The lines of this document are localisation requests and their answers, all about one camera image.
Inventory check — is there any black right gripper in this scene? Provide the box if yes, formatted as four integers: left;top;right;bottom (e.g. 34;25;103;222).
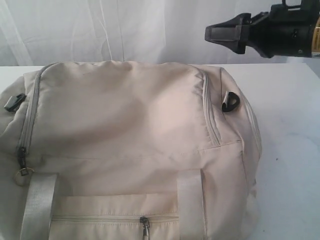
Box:
204;0;315;58

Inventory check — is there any beige duffel bag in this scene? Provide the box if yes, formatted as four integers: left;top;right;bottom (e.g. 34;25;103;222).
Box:
0;61;262;240

